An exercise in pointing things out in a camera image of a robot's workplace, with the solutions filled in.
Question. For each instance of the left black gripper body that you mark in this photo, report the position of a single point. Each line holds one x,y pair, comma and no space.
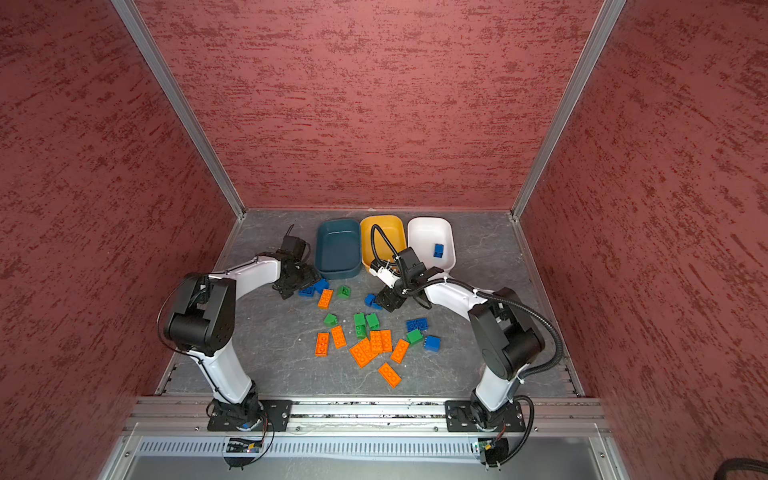
303,278

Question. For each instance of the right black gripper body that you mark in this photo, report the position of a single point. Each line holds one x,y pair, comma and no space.
399,293

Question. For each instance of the white plastic bin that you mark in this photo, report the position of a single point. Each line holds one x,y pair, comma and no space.
423,233

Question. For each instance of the dark teal plastic bin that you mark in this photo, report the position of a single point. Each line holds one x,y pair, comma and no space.
338,250

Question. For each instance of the green lego with hole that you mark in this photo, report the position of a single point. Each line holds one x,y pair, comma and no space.
344,292

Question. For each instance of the blue lego pair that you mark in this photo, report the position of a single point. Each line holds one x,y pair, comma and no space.
370,301

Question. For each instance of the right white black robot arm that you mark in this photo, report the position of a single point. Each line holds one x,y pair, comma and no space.
515,341

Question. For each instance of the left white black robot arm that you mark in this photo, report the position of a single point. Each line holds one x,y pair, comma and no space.
201,325

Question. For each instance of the green lego tall centre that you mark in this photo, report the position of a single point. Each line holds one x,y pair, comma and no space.
360,326

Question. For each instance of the orange lego pair centre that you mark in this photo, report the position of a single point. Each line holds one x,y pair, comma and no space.
380,341

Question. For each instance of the orange lego large centre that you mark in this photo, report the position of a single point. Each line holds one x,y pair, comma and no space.
363,353

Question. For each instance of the orange lego bottom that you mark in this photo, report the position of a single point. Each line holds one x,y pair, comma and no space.
389,375

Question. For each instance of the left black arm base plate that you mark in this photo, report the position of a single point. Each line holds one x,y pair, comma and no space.
251,416

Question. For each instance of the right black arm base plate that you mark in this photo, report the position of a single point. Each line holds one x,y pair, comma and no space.
471,416

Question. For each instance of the left circuit board with wires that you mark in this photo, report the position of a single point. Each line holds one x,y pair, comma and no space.
241,452

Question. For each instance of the circuit board with wires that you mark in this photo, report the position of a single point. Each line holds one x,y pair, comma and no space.
491,453
241,452

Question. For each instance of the right circuit board with wires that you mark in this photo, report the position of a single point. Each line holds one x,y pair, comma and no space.
491,453

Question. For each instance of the aluminium front rail frame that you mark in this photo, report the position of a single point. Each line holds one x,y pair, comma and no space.
359,428

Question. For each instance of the left aluminium corner post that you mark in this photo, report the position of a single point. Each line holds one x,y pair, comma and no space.
132,19

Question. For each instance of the aluminium corner post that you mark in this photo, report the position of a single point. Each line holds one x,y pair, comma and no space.
132,19
603,26

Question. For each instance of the right aluminium corner post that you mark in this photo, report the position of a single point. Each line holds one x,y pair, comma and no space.
603,26

